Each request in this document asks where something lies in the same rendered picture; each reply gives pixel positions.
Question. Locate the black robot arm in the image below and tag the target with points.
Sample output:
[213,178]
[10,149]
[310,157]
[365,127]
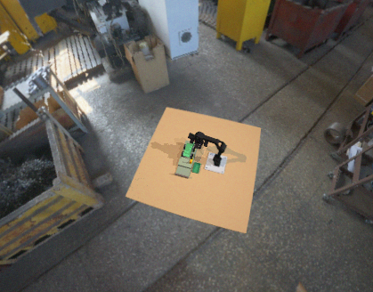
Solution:
[199,137]

